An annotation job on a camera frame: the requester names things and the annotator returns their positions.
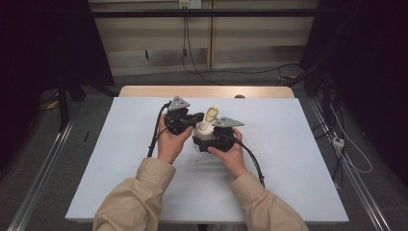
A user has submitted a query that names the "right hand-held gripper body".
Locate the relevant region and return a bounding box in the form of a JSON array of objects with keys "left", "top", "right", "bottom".
[{"left": 205, "top": 115, "right": 245, "bottom": 154}]

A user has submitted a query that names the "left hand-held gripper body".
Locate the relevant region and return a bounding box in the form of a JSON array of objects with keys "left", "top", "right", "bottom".
[{"left": 164, "top": 95, "right": 197, "bottom": 137}]

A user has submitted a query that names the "white bottle with beige cap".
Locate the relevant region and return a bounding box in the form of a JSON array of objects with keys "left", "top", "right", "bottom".
[{"left": 191, "top": 106, "right": 220, "bottom": 154}]

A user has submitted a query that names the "person's right hand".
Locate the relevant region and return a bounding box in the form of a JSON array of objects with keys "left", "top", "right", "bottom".
[{"left": 206, "top": 126, "right": 248, "bottom": 180}]

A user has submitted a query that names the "person's left hand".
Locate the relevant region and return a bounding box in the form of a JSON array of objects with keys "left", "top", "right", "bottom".
[{"left": 156, "top": 113, "right": 194, "bottom": 166}]

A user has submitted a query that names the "wooden table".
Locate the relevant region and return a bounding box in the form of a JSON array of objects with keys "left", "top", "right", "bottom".
[{"left": 118, "top": 85, "right": 296, "bottom": 99}]

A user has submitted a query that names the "white board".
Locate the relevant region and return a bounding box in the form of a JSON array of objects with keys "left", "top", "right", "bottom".
[{"left": 64, "top": 96, "right": 350, "bottom": 224}]

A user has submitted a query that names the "black horizontal metal bar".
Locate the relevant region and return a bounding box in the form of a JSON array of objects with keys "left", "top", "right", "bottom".
[{"left": 90, "top": 8, "right": 319, "bottom": 19}]

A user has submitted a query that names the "black metal stand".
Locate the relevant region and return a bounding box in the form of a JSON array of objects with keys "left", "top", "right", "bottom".
[{"left": 57, "top": 71, "right": 87, "bottom": 133}]

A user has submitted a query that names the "black curtain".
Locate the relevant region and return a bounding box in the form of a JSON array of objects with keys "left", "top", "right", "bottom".
[
  {"left": 0, "top": 0, "right": 115, "bottom": 171},
  {"left": 299, "top": 0, "right": 408, "bottom": 184}
]

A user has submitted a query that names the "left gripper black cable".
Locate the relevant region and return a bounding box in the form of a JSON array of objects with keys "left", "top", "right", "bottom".
[{"left": 146, "top": 101, "right": 171, "bottom": 158}]

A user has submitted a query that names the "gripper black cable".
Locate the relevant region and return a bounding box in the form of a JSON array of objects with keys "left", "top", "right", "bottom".
[
  {"left": 146, "top": 101, "right": 171, "bottom": 158},
  {"left": 224, "top": 133, "right": 267, "bottom": 188}
]

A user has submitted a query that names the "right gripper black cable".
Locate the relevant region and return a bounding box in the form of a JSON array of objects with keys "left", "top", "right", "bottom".
[{"left": 224, "top": 133, "right": 267, "bottom": 188}]

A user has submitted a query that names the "black hanging cable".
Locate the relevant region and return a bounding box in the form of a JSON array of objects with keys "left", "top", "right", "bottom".
[{"left": 181, "top": 15, "right": 225, "bottom": 87}]

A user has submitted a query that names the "black floor cable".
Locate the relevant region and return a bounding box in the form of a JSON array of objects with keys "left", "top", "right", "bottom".
[{"left": 220, "top": 62, "right": 302, "bottom": 77}]

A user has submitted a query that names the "bundle of black cables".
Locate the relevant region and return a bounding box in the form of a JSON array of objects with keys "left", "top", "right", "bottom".
[{"left": 316, "top": 92, "right": 347, "bottom": 189}]

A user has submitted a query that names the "white wall socket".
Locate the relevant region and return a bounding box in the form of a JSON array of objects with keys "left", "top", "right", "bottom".
[{"left": 178, "top": 0, "right": 203, "bottom": 10}]

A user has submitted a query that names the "white cable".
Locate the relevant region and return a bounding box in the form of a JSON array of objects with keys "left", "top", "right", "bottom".
[{"left": 329, "top": 105, "right": 373, "bottom": 175}]

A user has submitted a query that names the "aluminium floor rail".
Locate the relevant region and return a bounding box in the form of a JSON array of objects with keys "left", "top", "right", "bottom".
[
  {"left": 6, "top": 115, "right": 77, "bottom": 231},
  {"left": 308, "top": 96, "right": 392, "bottom": 231}
]

